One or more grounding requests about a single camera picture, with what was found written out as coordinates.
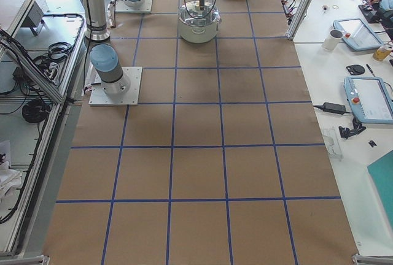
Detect glass pot lid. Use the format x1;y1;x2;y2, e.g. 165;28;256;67
178;0;220;21

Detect pale green steel pot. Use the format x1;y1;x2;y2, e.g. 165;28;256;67
177;13;221;44

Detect white mug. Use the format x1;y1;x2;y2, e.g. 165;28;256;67
322;29;343;51

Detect far teach pendant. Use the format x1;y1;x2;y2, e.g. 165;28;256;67
333;18;383;52

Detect teach pendant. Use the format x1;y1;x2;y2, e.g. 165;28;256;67
333;18;383;52
343;76;392;125

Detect black round part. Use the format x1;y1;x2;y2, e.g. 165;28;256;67
346;64;365;75

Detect black power adapter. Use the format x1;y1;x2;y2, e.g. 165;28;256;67
314;102;350;115

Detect near teach pendant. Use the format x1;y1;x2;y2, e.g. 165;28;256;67
343;76;392;125

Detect clear plastic holder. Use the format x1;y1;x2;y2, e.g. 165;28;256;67
321;128;343;160

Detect teal cutting mat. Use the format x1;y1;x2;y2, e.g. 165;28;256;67
367;151;392;226

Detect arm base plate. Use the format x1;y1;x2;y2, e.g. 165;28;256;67
115;0;153;13
89;67;142;106

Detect aluminium frame post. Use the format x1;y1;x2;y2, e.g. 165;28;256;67
286;0;312;40

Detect coiled black cable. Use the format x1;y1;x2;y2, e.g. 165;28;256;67
21;98;52;124

